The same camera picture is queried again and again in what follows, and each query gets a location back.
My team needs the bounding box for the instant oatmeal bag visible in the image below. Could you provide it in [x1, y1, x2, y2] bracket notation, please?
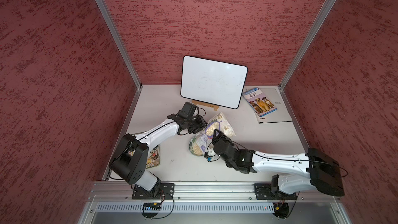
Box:
[196, 112, 236, 147]

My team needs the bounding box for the green leaf pattern bowl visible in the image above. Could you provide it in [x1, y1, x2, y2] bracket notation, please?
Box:
[189, 134, 208, 157]

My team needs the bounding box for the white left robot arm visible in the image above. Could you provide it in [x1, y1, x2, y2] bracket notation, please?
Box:
[108, 114, 207, 195]

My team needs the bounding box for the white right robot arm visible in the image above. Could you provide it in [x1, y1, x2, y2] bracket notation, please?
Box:
[205, 129, 345, 197]

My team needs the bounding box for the wooden easel stand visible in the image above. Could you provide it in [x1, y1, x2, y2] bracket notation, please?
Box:
[192, 100, 219, 111]

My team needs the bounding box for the colourful comic magazine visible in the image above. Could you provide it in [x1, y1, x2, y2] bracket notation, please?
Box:
[146, 146, 160, 169]

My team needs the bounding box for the dog picture book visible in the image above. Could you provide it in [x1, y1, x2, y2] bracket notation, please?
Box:
[243, 88, 277, 118]

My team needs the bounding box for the white A4 paper box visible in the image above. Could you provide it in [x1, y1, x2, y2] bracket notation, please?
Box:
[242, 87, 292, 124]

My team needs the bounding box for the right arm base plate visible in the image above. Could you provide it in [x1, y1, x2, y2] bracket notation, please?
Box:
[254, 184, 297, 201]

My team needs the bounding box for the white board black frame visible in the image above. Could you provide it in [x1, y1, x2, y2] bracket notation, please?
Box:
[180, 56, 248, 109]

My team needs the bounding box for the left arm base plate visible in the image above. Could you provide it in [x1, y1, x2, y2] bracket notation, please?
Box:
[132, 182, 175, 200]

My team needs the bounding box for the aluminium front rail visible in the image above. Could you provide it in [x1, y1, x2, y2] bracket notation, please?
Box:
[81, 181, 343, 223]

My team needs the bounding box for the left aluminium corner post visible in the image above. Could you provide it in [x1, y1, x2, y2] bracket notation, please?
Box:
[95, 0, 142, 90]

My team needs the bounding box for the aluminium corner post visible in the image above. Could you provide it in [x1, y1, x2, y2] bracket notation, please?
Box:
[95, 0, 142, 90]
[279, 0, 337, 91]

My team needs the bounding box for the right aluminium corner post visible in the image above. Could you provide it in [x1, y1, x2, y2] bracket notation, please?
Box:
[279, 0, 337, 91]

